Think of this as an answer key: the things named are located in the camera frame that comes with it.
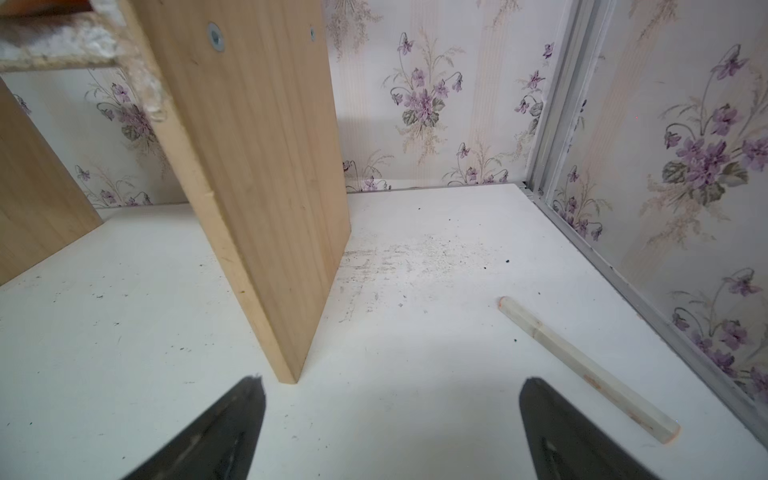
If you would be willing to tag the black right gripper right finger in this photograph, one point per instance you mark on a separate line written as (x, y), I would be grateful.
(565, 444)

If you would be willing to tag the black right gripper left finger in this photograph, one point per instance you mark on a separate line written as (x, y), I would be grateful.
(219, 444)

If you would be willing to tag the wooden two-tier shelf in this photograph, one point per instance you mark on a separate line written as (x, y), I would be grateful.
(239, 96)

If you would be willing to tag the white stick on table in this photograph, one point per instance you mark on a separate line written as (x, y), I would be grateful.
(641, 411)

